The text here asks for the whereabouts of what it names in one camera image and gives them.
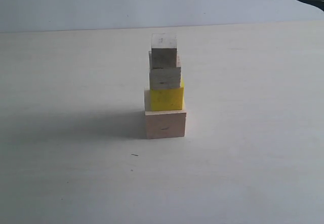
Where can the large wooden cube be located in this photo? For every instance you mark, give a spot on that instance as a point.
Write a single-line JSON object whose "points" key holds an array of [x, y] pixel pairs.
{"points": [[164, 124]]}

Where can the yellow cube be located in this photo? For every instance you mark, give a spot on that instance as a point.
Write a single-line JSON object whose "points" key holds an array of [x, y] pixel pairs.
{"points": [[167, 99]]}

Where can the medium wooden cube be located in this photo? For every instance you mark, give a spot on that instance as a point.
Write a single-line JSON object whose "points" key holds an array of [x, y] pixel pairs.
{"points": [[164, 78]]}

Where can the small wooden cube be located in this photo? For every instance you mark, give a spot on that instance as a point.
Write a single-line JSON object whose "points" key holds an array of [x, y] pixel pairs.
{"points": [[164, 50]]}

